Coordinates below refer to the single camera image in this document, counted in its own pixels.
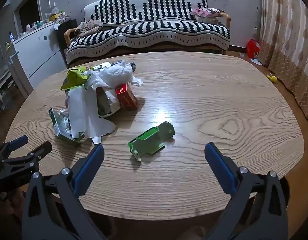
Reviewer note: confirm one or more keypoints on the white paper on floor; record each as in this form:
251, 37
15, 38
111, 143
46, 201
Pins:
256, 61

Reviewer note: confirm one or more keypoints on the red box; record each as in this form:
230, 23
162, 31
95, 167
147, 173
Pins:
127, 97

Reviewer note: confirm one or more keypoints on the pile of beige clothes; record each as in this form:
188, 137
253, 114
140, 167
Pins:
88, 27

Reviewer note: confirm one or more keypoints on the beige patterned curtain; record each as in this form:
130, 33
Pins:
286, 42

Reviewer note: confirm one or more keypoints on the dark door frame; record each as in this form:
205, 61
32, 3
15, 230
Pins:
30, 11

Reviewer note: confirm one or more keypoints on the white plastic bag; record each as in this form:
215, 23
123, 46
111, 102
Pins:
113, 75

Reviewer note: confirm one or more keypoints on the row of small bottles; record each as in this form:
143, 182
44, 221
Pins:
35, 26

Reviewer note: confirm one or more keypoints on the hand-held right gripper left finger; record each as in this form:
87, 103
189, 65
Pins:
90, 167

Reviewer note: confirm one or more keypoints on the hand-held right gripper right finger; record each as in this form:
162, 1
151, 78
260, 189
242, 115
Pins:
220, 167

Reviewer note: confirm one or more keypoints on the beige cushion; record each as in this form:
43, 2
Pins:
205, 20

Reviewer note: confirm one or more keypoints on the green carton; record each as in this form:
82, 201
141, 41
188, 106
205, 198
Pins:
151, 140

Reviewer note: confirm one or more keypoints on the silver packet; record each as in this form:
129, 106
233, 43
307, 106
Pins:
102, 66
132, 66

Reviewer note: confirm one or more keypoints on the clear plastic bag with clutter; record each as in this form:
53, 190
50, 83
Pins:
55, 11

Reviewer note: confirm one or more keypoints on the pink printed pillow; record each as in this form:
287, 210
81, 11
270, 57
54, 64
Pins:
206, 12

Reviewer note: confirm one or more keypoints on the striped black white sofa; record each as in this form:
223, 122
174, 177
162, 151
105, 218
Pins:
154, 30

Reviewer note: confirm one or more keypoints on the white cabinet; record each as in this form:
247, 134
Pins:
41, 55

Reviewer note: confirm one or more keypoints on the yellow-green wrapper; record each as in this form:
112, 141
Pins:
73, 76

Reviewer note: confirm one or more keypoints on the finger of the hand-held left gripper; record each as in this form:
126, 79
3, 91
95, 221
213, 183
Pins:
40, 152
18, 141

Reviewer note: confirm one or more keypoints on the wooden frame sofa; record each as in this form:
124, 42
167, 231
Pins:
184, 47

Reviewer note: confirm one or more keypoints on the yellow toy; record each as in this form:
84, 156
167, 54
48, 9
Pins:
272, 78

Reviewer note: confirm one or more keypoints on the green white box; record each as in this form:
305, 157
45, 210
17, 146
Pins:
60, 125

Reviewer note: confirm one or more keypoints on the red plastic bag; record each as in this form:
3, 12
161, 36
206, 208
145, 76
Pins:
252, 48

